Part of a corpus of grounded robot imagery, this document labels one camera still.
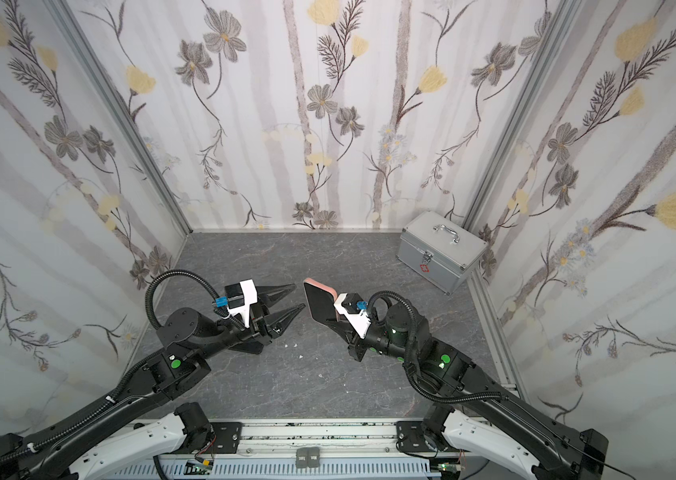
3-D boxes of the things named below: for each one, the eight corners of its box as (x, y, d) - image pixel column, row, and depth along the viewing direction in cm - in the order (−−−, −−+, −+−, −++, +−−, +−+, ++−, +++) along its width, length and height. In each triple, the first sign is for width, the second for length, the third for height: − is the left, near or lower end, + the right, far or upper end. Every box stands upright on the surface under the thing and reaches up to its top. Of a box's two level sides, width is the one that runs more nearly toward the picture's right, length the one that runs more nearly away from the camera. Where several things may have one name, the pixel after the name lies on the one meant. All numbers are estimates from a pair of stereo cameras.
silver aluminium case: (392, 261, 114) (399, 231, 101) (419, 238, 122) (429, 207, 110) (446, 300, 103) (462, 272, 90) (472, 272, 112) (490, 242, 99)
